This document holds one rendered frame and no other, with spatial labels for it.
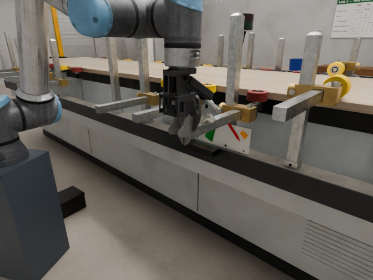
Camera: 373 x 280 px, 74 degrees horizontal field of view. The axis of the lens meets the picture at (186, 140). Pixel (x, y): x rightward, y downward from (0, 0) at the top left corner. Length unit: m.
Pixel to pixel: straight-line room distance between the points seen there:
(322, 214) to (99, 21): 0.85
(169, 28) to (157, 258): 1.19
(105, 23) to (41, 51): 0.65
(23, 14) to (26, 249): 0.98
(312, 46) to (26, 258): 1.40
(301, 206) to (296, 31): 7.89
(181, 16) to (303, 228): 1.00
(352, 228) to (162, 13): 0.82
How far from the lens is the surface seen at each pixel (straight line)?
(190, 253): 1.52
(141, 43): 1.24
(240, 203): 1.36
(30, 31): 1.18
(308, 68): 0.81
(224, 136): 0.97
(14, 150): 1.30
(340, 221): 0.96
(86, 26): 0.60
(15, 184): 1.27
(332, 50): 8.29
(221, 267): 1.46
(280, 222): 1.30
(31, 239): 1.42
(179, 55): 0.61
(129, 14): 0.63
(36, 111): 1.30
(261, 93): 1.00
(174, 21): 0.61
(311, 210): 0.96
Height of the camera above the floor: 1.09
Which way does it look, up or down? 21 degrees down
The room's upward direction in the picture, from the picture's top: straight up
